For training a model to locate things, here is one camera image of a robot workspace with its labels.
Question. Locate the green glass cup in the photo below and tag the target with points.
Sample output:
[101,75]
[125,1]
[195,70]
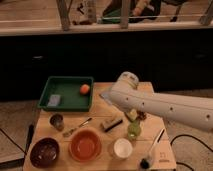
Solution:
[133,130]

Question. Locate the orange fruit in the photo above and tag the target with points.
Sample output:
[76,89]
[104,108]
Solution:
[84,89]

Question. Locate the grey sponge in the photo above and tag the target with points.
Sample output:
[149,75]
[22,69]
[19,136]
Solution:
[54,100]

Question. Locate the person in background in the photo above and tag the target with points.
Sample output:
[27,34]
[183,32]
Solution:
[139,11]

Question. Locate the white cup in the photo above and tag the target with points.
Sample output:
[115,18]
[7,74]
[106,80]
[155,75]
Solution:
[122,148]

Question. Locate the red grapes bunch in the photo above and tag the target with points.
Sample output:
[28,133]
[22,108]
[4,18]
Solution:
[142,116]

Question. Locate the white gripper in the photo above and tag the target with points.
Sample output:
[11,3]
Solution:
[131,115]

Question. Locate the dark brown bowl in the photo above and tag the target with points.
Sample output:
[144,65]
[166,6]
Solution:
[44,153]

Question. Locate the green plastic tray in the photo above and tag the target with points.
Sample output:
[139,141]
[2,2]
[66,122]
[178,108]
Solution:
[68,87]

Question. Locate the black dish brush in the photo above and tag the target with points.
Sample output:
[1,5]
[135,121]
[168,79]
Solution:
[148,161]

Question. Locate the black wooden eraser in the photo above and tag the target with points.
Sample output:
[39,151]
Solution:
[110,123]

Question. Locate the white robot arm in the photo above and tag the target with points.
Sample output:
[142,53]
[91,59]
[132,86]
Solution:
[196,112]

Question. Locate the small metal cup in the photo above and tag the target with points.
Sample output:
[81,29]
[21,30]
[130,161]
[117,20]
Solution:
[57,122]

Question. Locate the orange bowl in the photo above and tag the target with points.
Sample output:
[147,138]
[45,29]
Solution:
[85,146]

